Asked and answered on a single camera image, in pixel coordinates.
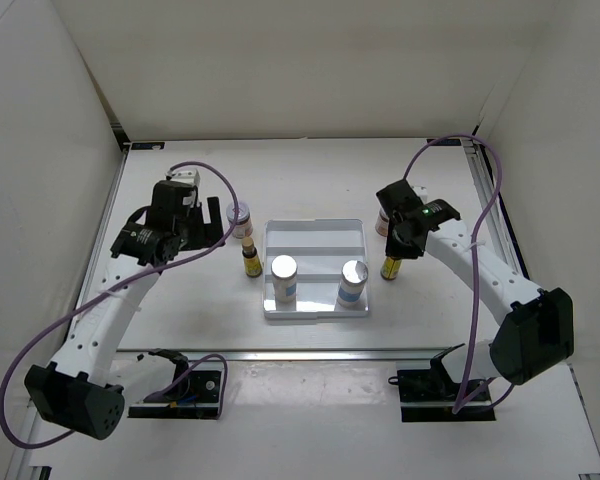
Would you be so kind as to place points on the red-lid spice jar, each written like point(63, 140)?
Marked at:
point(239, 216)
point(382, 223)

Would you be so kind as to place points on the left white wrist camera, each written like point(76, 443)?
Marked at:
point(184, 175)

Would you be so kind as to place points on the white silver-cap bottle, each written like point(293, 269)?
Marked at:
point(284, 274)
point(354, 276)

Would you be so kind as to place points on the right small yellow-label bottle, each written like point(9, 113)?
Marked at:
point(390, 268)

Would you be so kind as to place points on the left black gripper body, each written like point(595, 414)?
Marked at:
point(194, 233)

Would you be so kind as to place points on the right blue corner label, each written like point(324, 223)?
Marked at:
point(444, 142)

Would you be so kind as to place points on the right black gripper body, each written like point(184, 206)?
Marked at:
point(396, 247)

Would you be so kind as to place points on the left small yellow-label bottle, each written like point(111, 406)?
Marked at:
point(252, 263)

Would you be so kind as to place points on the white three-compartment tray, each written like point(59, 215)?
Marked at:
point(320, 247)

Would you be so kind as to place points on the left red-lid spice jar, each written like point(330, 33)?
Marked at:
point(239, 216)

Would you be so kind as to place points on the left blue corner label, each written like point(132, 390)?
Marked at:
point(147, 146)

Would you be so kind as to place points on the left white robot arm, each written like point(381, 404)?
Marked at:
point(78, 389)

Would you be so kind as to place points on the blue corner label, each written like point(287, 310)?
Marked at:
point(147, 146)
point(444, 142)

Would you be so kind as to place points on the aluminium front rail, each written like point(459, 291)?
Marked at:
point(314, 355)

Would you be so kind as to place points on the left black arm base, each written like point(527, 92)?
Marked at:
point(198, 393)

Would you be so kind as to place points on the small yellow-label bottle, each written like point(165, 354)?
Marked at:
point(390, 268)
point(252, 263)

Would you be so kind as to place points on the right red-lid spice jar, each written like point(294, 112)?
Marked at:
point(382, 223)

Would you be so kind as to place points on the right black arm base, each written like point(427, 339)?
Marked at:
point(427, 395)

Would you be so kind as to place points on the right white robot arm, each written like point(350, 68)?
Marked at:
point(536, 328)

